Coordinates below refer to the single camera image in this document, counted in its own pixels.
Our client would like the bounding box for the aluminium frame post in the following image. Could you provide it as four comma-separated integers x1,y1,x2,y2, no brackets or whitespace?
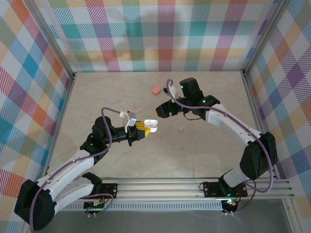
24,0,76,79
242,0,291,77

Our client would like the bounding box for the plaid backdrop cloth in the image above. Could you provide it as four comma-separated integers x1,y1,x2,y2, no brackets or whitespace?
245,0,311,233
0,0,71,230
31,0,285,73

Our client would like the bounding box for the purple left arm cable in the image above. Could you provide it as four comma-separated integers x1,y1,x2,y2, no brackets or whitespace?
28,107,122,233

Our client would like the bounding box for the aluminium side rail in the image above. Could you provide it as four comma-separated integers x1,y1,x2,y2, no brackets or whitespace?
242,71,279,179
41,72,76,182

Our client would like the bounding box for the thin black gripper wire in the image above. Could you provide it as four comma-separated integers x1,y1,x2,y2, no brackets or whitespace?
183,112,203,121

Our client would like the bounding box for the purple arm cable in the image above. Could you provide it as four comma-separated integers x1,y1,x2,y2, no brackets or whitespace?
28,107,122,233
166,79,273,216

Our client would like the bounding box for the grey slotted cable duct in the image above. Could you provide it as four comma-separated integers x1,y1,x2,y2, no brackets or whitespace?
62,200,224,211

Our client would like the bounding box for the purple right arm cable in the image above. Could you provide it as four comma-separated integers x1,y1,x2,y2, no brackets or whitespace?
166,79,273,216

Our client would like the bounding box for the white earbud charging case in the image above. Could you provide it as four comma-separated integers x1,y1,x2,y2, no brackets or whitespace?
144,118,159,133

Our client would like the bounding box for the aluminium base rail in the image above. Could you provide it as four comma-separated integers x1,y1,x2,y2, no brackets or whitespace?
34,177,294,200

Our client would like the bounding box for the small circuit board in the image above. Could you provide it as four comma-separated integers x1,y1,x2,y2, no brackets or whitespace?
221,199,238,209
84,198,109,211

